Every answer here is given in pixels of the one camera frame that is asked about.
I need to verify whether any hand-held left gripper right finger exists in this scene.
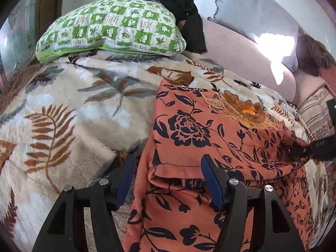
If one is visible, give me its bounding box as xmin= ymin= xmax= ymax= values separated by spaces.
xmin=201 ymin=154 xmax=306 ymax=252

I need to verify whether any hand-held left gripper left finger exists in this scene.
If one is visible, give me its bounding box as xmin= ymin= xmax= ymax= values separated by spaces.
xmin=31 ymin=154 xmax=137 ymax=252

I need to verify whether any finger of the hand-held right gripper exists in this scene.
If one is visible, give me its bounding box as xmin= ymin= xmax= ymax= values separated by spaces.
xmin=287 ymin=140 xmax=336 ymax=161

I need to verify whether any orange floral garment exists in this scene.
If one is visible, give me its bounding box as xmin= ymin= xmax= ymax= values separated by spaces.
xmin=123 ymin=79 xmax=328 ymax=252

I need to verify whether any beige striped cushion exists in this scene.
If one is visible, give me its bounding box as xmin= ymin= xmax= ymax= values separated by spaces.
xmin=298 ymin=86 xmax=336 ymax=140

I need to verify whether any brown furry cushion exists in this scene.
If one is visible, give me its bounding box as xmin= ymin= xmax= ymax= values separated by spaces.
xmin=297 ymin=34 xmax=336 ymax=77

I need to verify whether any cream leaf-print blanket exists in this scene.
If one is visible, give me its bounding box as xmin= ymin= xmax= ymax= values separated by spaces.
xmin=0 ymin=49 xmax=332 ymax=252

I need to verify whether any pink bed sheet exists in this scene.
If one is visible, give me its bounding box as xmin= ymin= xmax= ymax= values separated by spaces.
xmin=178 ymin=18 xmax=329 ymax=106

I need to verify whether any grey pillow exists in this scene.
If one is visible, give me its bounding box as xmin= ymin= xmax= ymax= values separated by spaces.
xmin=207 ymin=0 xmax=300 ymax=72

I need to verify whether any green checkered pillow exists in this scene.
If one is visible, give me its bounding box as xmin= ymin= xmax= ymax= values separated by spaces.
xmin=35 ymin=0 xmax=187 ymax=64

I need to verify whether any black cloth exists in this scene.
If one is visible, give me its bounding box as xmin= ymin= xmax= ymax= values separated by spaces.
xmin=105 ymin=0 xmax=208 ymax=54

